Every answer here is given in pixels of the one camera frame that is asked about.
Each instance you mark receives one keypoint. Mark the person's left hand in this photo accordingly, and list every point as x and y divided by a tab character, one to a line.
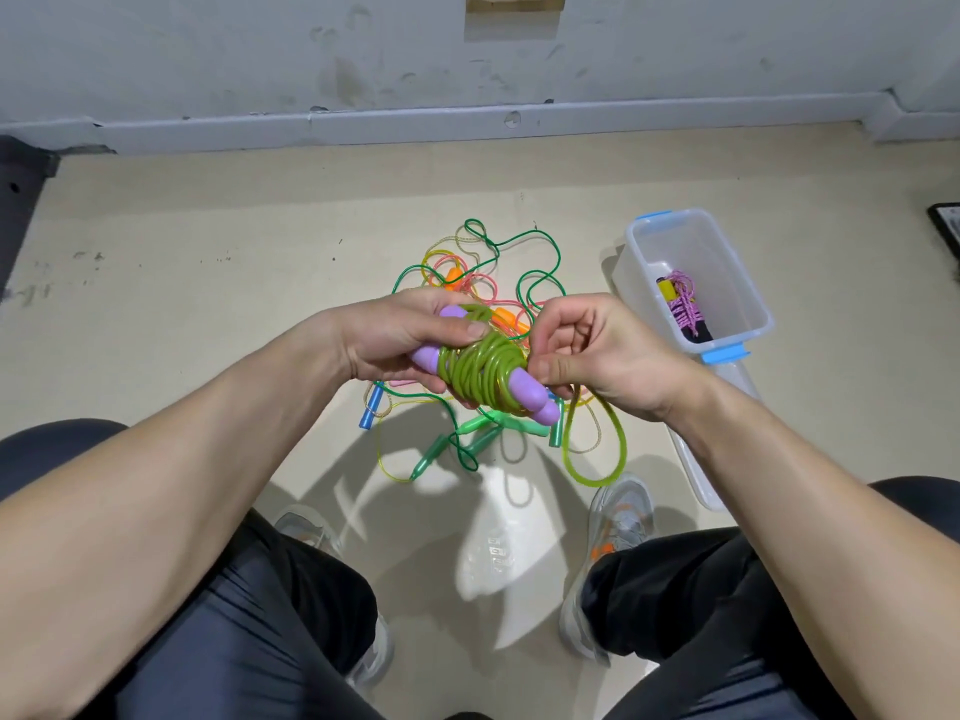
387	337

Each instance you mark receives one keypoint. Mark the person's right hand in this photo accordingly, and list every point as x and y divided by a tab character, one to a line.
608	360

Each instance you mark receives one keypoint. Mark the clear storage box blue latches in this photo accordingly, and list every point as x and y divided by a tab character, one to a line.
735	285

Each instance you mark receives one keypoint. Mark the person's left forearm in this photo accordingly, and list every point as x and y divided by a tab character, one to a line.
150	517

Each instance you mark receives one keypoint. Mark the person's right forearm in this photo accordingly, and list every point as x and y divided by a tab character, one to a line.
840	547

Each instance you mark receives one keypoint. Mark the clear plastic box lid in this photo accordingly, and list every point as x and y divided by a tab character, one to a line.
705	442

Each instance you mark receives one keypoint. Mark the grey right shoe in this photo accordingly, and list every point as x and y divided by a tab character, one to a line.
615	520

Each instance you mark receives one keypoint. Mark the grey shoe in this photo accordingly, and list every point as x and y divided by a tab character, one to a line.
615	520
308	529

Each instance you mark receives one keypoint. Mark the grey left shoe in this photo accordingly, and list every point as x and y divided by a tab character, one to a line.
308	529

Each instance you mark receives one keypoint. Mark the black shorts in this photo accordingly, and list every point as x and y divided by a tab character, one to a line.
60	472

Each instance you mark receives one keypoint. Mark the small wooden wall block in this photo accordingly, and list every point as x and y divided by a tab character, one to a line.
516	1

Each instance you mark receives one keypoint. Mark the black metal rack frame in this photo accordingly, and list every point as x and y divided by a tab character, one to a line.
18	202

